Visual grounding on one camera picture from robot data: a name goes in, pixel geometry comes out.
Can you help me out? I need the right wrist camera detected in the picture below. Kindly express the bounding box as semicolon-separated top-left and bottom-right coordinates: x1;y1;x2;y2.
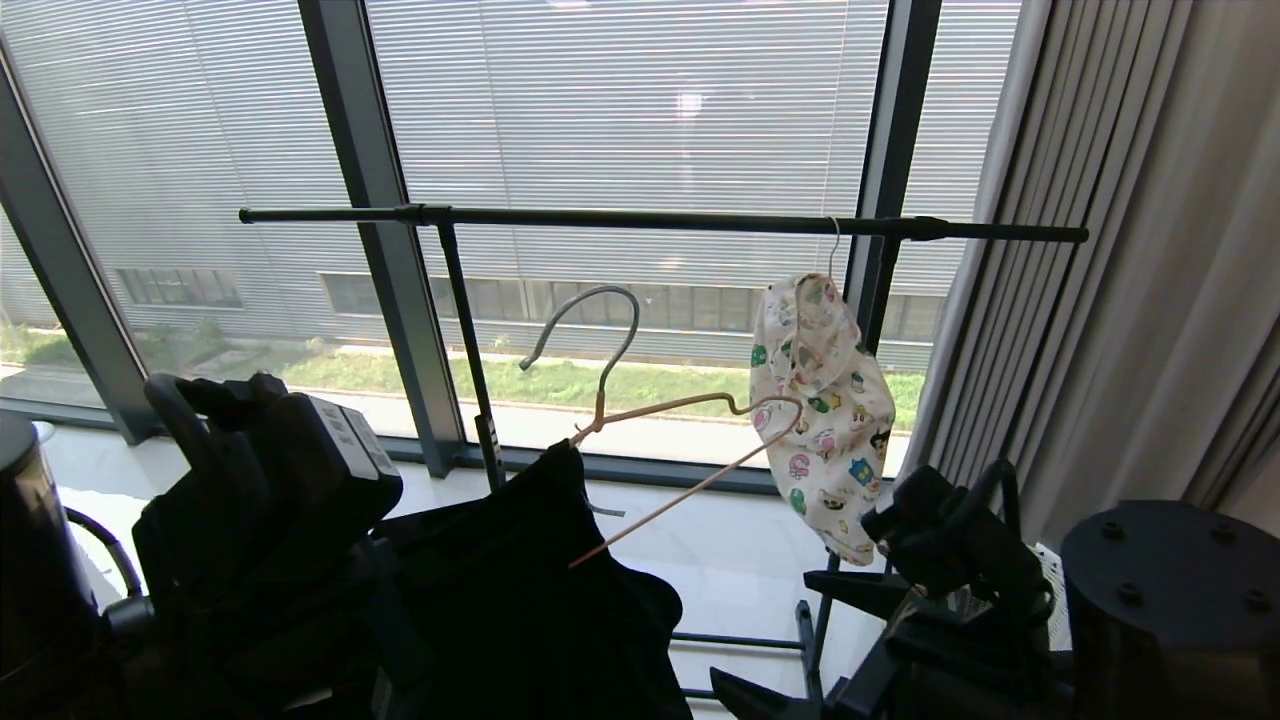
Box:
860;459;1048;611

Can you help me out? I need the window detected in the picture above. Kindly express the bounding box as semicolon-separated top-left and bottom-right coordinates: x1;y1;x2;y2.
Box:
0;0;1031;501

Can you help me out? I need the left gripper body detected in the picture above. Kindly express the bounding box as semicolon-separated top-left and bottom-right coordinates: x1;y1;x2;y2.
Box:
133;470;403;701

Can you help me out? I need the black garment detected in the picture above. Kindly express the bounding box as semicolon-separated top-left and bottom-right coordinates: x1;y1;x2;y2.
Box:
372;438;695;720

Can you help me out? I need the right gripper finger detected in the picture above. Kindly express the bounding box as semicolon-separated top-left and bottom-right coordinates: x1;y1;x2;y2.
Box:
709;667;843;720
802;570;909;618

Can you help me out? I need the cream printed garment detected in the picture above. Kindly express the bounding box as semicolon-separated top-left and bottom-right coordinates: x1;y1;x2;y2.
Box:
749;272;898;568

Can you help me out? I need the black cable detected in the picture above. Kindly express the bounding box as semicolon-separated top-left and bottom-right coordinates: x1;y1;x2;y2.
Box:
64;505;147;603

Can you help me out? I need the white laundry basket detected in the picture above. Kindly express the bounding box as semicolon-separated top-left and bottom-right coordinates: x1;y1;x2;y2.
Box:
1033;543;1074;653

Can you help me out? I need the black clothes rack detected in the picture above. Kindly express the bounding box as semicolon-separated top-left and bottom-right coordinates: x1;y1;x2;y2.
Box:
238;203;1091;706

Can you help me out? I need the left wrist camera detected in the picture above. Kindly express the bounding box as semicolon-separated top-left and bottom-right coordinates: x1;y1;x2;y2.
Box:
145;371;405;519

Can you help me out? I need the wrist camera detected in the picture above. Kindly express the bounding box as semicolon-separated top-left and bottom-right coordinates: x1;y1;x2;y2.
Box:
860;459;1048;611
145;371;405;519

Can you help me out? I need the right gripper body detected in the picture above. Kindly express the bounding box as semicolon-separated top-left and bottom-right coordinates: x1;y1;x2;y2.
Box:
848;598;1078;720

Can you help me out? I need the beige curtain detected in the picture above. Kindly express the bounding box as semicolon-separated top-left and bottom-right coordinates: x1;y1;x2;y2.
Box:
900;0;1280;561

